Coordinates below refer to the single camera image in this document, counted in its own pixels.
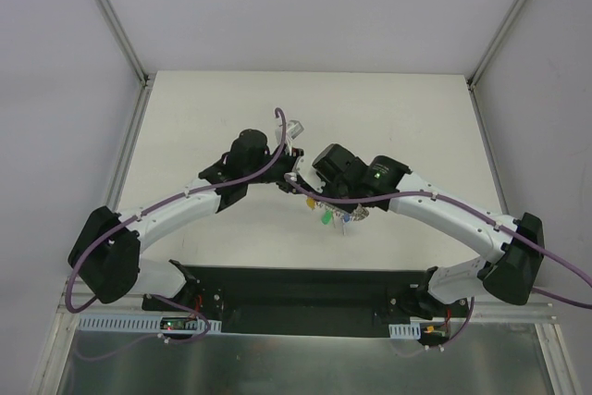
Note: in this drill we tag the aluminium corner frame post left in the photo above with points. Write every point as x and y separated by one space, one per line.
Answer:
116 28

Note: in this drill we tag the aluminium corner frame post right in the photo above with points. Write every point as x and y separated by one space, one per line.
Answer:
501 33

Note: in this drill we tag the white slotted cable duct left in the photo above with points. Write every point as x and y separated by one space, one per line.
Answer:
147 324

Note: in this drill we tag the white slotted cable duct right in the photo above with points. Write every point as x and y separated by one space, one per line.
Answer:
410 331

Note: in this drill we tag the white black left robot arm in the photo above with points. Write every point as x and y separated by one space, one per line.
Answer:
108 254

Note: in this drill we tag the green key tag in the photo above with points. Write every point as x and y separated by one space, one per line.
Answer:
327 217

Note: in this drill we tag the aluminium corner frame post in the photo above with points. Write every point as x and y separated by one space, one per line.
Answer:
116 28
501 33

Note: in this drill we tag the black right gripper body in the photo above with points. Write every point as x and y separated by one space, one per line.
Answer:
340 192

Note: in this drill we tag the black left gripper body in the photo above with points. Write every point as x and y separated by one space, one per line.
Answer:
295 162

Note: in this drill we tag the white slotted cable duct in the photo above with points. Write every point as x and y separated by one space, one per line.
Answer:
147 324
410 331

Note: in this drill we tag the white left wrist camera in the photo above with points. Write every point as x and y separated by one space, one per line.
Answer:
293 129

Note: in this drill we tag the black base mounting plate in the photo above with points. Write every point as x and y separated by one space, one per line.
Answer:
307 302

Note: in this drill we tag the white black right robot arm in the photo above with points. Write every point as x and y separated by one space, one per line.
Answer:
505 266

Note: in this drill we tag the silver disc with key rings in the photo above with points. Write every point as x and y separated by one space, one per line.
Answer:
358 214

